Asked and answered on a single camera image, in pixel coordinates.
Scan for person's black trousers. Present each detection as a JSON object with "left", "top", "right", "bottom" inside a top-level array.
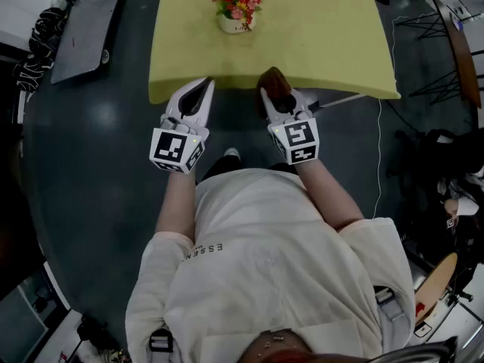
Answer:
[{"left": 196, "top": 155, "right": 298, "bottom": 183}]

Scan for person's right forearm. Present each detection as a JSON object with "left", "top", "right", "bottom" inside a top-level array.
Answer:
[{"left": 293, "top": 160, "right": 366, "bottom": 234}]

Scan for person's grey harness strap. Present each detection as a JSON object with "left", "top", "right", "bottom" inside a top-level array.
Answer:
[
  {"left": 374, "top": 285, "right": 411, "bottom": 323},
  {"left": 148, "top": 327, "right": 175, "bottom": 355}
]

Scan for grey flat platform cart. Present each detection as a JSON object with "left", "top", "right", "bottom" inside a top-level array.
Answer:
[{"left": 51, "top": 0, "right": 128, "bottom": 85}]

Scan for person's left forearm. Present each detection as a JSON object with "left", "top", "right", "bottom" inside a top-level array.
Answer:
[{"left": 155, "top": 170, "right": 197, "bottom": 241}]

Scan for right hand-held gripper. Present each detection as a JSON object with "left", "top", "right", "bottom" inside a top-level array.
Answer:
[{"left": 259, "top": 88, "right": 321, "bottom": 165}]

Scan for light round wooden table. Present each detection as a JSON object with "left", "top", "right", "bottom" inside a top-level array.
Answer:
[{"left": 414, "top": 251, "right": 458, "bottom": 327}]

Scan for person's white t-shirt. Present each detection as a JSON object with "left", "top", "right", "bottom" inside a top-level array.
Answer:
[{"left": 124, "top": 168, "right": 417, "bottom": 363}]

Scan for potted pink red flowers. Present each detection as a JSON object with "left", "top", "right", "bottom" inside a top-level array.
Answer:
[{"left": 206, "top": 0, "right": 265, "bottom": 35}]

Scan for brown wiping cloth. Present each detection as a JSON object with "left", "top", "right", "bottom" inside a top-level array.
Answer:
[{"left": 256, "top": 66, "right": 298, "bottom": 119}]

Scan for black and white striped bundle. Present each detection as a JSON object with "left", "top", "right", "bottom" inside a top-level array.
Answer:
[{"left": 13, "top": 8, "right": 67, "bottom": 90}]

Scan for person's right grey harness strap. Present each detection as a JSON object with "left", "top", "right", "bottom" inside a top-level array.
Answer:
[{"left": 374, "top": 285, "right": 411, "bottom": 323}]

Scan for brown wooden table wire legs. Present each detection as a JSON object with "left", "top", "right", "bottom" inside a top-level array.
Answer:
[{"left": 392, "top": 0, "right": 483, "bottom": 109}]

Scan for white floor cable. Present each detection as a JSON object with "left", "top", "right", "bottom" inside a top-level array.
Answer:
[{"left": 371, "top": 13, "right": 398, "bottom": 219}]

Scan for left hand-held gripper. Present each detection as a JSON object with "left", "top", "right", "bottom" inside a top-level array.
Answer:
[{"left": 149, "top": 76, "right": 216, "bottom": 175}]

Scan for person's left grey harness strap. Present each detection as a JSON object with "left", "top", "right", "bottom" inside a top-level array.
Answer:
[{"left": 148, "top": 327, "right": 175, "bottom": 355}]

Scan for grey head mount bar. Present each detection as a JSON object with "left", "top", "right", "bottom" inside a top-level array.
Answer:
[{"left": 377, "top": 337, "right": 461, "bottom": 363}]

